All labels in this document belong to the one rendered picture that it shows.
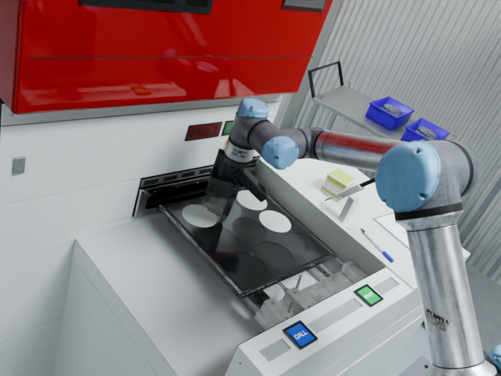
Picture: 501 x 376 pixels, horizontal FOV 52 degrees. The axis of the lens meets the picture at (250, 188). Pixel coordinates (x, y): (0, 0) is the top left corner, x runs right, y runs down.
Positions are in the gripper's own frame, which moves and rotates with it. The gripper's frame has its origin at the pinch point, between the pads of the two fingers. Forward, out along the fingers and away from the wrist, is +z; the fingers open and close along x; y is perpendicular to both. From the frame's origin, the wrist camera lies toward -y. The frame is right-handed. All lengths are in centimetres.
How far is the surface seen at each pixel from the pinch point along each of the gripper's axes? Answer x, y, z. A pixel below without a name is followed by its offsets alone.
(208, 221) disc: 1.7, 3.9, 1.2
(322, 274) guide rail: 3.2, -31.4, 6.4
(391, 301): 20.0, -44.1, -4.8
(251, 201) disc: -14.9, -7.5, 1.3
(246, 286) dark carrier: 22.3, -8.6, 1.3
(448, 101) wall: -201, -128, 5
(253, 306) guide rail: 22.3, -12.2, 7.4
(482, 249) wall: -154, -178, 75
